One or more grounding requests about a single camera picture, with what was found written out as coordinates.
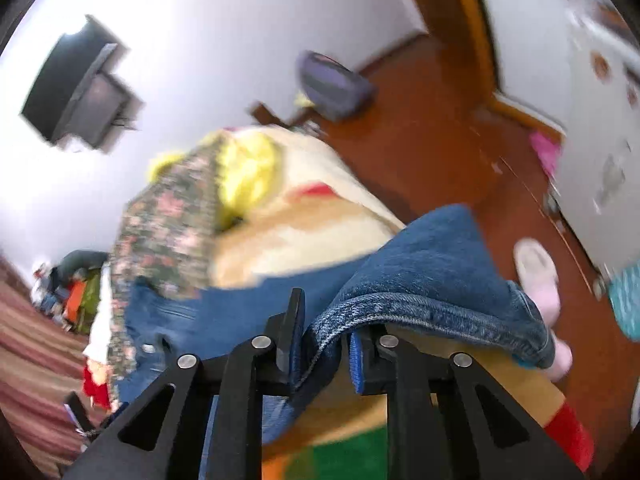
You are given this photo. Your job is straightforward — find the dark floral blanket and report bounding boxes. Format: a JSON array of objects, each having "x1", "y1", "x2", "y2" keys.
[{"x1": 107, "y1": 145, "x2": 227, "y2": 403}]

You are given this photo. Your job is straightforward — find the red plush toy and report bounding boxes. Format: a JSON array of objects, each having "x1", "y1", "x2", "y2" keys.
[{"x1": 82, "y1": 364, "x2": 114, "y2": 411}]

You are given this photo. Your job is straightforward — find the small black wall monitor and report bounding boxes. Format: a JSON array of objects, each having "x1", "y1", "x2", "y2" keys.
[{"x1": 52, "y1": 72, "x2": 144, "y2": 152}]

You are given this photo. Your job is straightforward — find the grey backpack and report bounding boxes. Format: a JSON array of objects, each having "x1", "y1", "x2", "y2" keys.
[{"x1": 297, "y1": 50, "x2": 377, "y2": 122}]

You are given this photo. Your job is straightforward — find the pink cloth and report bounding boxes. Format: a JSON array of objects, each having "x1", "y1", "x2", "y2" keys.
[{"x1": 530, "y1": 130, "x2": 562, "y2": 181}]

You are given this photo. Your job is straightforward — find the white cloth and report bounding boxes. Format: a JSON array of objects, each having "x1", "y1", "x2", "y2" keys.
[{"x1": 82, "y1": 262, "x2": 117, "y2": 363}]

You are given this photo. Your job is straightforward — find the green patterned box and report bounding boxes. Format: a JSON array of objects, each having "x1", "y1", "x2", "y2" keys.
[{"x1": 79, "y1": 272, "x2": 106, "y2": 335}]

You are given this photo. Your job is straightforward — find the pink striped curtain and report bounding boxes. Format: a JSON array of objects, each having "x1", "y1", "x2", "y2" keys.
[{"x1": 0, "y1": 255, "x2": 113, "y2": 478}]

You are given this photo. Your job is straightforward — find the grey stuffed pillow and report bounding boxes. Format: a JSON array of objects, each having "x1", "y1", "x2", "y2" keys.
[{"x1": 52, "y1": 250, "x2": 110, "y2": 283}]

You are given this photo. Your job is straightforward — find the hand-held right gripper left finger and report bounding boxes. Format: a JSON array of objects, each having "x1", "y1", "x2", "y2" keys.
[{"x1": 62, "y1": 287, "x2": 307, "y2": 480}]

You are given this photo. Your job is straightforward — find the pink fuzzy slipper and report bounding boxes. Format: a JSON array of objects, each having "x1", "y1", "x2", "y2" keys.
[{"x1": 514, "y1": 239, "x2": 574, "y2": 381}]

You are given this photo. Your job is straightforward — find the pile of household clutter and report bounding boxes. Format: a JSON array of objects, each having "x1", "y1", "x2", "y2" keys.
[{"x1": 31, "y1": 260, "x2": 83, "y2": 333}]

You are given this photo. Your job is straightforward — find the blue denim jeans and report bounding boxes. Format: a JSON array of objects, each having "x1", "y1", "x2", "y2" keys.
[{"x1": 117, "y1": 204, "x2": 557, "y2": 480}]

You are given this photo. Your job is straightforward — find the wooden door frame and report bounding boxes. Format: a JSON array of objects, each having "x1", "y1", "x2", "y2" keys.
[{"x1": 445, "y1": 0, "x2": 567, "y2": 137}]

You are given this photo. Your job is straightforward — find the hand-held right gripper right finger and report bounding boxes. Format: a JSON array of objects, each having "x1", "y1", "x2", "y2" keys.
[{"x1": 347, "y1": 322, "x2": 587, "y2": 480}]

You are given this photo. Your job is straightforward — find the cream printed blanket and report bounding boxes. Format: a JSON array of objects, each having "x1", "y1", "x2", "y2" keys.
[{"x1": 207, "y1": 127, "x2": 596, "y2": 480}]

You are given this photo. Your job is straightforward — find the teal patterned cloth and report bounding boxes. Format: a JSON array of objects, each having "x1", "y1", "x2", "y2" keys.
[{"x1": 607, "y1": 265, "x2": 640, "y2": 337}]

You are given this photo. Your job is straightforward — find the white cabinet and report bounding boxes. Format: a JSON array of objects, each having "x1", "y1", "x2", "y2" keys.
[{"x1": 547, "y1": 0, "x2": 640, "y2": 288}]

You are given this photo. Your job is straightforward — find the black wall television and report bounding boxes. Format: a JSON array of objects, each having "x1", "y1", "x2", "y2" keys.
[{"x1": 20, "y1": 15, "x2": 132, "y2": 143}]

